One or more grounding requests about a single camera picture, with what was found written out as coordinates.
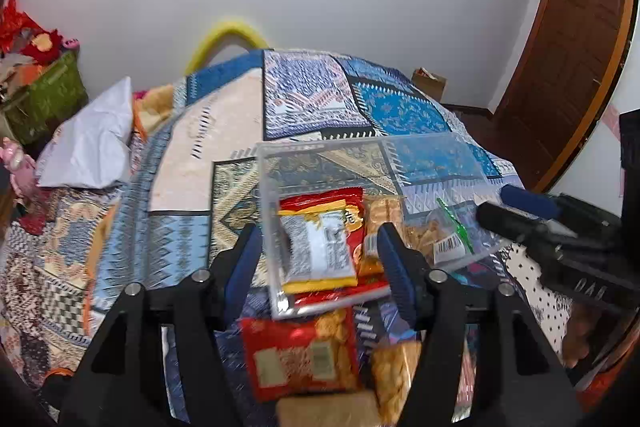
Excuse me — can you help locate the brown wooden door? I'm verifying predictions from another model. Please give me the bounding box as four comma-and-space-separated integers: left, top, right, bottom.
492, 0, 640, 194

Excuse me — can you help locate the green storage box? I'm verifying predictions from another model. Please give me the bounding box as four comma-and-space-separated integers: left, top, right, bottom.
0, 52, 90, 146

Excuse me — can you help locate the clear plastic container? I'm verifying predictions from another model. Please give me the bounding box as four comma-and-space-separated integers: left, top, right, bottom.
256, 133, 516, 320

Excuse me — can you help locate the white dotted bed sheet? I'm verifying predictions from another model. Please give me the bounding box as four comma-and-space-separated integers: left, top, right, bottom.
497, 241, 573, 350

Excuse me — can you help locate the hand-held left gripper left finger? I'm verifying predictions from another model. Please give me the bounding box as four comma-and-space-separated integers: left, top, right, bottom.
59, 223, 263, 427

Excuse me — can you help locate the orange floral fleece blanket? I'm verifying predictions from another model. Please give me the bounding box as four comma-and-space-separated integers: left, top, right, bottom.
131, 86, 176, 140

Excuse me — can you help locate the red cracker packet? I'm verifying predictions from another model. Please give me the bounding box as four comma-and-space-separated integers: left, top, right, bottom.
240, 307, 364, 404

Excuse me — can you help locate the orange biscuit packet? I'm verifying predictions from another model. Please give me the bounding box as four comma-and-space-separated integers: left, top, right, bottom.
370, 339, 426, 426

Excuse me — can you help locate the tall orange cracker packet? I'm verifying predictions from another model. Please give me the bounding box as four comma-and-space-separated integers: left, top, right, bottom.
359, 194, 407, 279

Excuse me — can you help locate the beige wafer packet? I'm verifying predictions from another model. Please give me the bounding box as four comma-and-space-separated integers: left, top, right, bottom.
275, 391, 381, 427

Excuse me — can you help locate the blue patchwork blanket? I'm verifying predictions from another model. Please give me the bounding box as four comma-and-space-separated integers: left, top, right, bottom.
0, 49, 576, 427

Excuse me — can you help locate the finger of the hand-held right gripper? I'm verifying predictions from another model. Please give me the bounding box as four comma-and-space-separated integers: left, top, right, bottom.
501, 183, 618, 230
476, 201, 578, 254

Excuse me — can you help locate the yellow foam noodle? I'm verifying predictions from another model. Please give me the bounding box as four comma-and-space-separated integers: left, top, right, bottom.
185, 21, 271, 76

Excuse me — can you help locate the clear green snack packet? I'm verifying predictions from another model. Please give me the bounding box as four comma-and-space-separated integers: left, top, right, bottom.
402, 197, 477, 266

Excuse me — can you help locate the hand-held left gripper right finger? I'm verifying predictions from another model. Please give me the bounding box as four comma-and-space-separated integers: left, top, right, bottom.
376, 222, 583, 427

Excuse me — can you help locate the pink toy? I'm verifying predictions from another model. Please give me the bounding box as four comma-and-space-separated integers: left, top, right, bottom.
0, 138, 39, 198

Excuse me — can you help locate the white pillow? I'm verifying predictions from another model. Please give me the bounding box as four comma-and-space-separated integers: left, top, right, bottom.
37, 77, 135, 189

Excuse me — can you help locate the cardboard box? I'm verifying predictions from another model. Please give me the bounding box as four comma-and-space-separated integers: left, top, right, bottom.
411, 67, 448, 104

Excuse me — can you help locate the red packet with white label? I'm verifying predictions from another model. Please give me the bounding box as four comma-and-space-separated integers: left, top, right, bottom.
277, 187, 392, 306

